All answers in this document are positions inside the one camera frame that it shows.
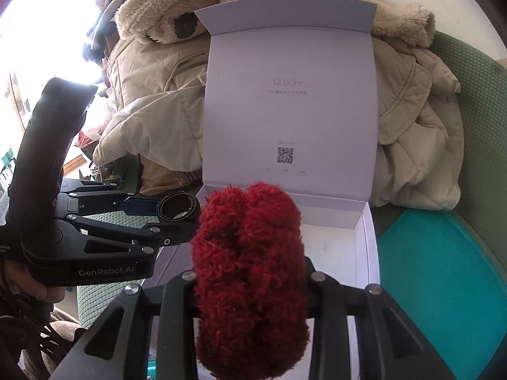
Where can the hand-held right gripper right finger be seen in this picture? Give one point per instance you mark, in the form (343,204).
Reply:
(326,299)

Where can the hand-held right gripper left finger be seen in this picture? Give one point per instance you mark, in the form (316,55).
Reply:
(178,299)

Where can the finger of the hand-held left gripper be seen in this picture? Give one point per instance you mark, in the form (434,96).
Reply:
(119,231)
(138,207)

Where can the black hair scrunchie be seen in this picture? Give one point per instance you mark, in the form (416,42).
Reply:
(162,208)

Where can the red fluffy scrunchie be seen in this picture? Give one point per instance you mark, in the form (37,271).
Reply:
(249,265)

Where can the white lidded gift box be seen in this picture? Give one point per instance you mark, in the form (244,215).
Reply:
(289,118)

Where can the person's left hand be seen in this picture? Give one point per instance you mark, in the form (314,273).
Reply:
(27,281)

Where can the brown plaid cloth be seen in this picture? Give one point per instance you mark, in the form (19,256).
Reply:
(166,174)

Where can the pink plastic bag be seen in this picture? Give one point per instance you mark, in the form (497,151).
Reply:
(97,126)

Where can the teal textured mat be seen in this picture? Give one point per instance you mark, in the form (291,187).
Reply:
(427,285)

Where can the brown plush cloth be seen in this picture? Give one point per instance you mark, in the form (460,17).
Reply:
(59,328)

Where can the beige padded coat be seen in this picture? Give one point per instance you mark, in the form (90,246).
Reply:
(158,87)

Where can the dark clothes pile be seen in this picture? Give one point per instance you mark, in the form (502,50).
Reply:
(105,19)

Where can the green sofa cover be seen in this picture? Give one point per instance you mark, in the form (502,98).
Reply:
(475,126)

